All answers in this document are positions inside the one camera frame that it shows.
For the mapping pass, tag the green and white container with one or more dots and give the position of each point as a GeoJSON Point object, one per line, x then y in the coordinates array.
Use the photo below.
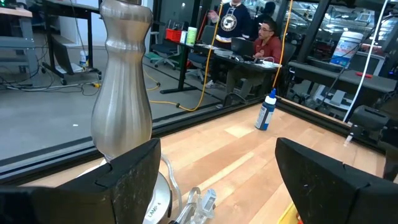
{"type": "Point", "coordinates": [191, 35]}

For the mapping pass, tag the blue food coloring bottle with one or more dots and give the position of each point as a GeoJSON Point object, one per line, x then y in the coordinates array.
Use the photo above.
{"type": "Point", "coordinates": [264, 115]}

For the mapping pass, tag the black diagonal pole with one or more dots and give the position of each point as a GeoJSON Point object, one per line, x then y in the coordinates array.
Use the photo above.
{"type": "Point", "coordinates": [314, 28]}

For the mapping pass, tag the black laptop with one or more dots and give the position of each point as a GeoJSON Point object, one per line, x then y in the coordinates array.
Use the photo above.
{"type": "Point", "coordinates": [242, 46]}

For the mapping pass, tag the red marker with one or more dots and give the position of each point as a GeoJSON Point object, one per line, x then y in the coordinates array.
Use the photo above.
{"type": "Point", "coordinates": [363, 74]}

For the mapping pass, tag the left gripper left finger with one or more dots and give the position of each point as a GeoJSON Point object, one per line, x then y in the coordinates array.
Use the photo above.
{"type": "Point", "coordinates": [124, 193]}

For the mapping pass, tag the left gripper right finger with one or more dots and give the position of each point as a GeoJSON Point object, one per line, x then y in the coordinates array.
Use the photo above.
{"type": "Point", "coordinates": [326, 193]}

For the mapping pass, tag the office chair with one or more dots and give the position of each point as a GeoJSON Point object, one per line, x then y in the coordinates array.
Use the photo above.
{"type": "Point", "coordinates": [205, 34]}
{"type": "Point", "coordinates": [163, 49]}

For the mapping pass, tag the black office desk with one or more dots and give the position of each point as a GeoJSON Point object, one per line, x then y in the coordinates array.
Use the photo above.
{"type": "Point", "coordinates": [242, 67]}

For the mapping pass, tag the small white container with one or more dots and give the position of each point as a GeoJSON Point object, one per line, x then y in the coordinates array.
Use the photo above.
{"type": "Point", "coordinates": [183, 37]}

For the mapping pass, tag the black rolling desk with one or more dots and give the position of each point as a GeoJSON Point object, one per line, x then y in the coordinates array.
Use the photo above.
{"type": "Point", "coordinates": [90, 37]}

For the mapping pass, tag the grey workbench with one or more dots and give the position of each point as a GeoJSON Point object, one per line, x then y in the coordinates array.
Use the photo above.
{"type": "Point", "coordinates": [15, 40]}

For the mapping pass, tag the silver lamp white shade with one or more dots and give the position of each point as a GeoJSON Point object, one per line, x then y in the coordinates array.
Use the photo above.
{"type": "Point", "coordinates": [121, 93]}

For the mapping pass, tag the clear water bottle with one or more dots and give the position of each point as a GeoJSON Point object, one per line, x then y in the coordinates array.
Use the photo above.
{"type": "Point", "coordinates": [83, 59]}

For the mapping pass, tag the yellow plastic bin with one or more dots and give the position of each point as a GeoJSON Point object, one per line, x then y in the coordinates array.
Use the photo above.
{"type": "Point", "coordinates": [289, 216]}

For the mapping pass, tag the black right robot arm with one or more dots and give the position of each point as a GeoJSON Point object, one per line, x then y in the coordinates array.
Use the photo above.
{"type": "Point", "coordinates": [370, 118]}

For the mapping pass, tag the person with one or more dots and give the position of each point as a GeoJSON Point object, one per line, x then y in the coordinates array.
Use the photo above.
{"type": "Point", "coordinates": [269, 46]}
{"type": "Point", "coordinates": [267, 9]}
{"type": "Point", "coordinates": [231, 21]}

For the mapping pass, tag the white wipes canister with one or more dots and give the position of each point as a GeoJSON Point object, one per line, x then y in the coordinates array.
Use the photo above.
{"type": "Point", "coordinates": [346, 46]}

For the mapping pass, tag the red storage box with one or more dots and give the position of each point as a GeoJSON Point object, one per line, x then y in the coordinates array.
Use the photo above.
{"type": "Point", "coordinates": [172, 35]}

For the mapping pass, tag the black side desk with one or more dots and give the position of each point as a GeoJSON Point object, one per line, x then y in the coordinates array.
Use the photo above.
{"type": "Point", "coordinates": [342, 79]}

